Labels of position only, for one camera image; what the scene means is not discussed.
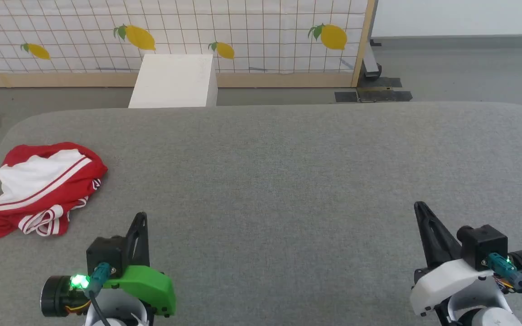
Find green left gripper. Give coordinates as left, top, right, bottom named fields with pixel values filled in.
left=40, top=211, right=176, bottom=317

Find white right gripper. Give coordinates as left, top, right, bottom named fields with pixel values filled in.
left=409, top=201, right=522, bottom=317

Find red Bulls basketball jersey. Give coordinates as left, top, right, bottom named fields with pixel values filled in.
left=0, top=142, right=109, bottom=240

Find black floor tape patches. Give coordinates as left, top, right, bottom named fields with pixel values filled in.
left=334, top=77, right=414, bottom=103

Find white rectangular box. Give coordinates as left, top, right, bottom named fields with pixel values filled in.
left=127, top=53, right=219, bottom=109

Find grey metal partition foot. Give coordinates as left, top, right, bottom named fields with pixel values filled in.
left=362, top=39, right=383, bottom=79

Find lemon print partition screen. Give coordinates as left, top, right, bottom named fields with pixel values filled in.
left=0, top=0, right=377, bottom=88

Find teal plug left camera cable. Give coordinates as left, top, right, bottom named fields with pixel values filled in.
left=86, top=262, right=113, bottom=326

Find teal plug camera cable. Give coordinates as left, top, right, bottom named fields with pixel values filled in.
left=487, top=252, right=522, bottom=323
left=86, top=262, right=113, bottom=326

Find teal plug right camera cable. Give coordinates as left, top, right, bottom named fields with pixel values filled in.
left=487, top=252, right=522, bottom=323

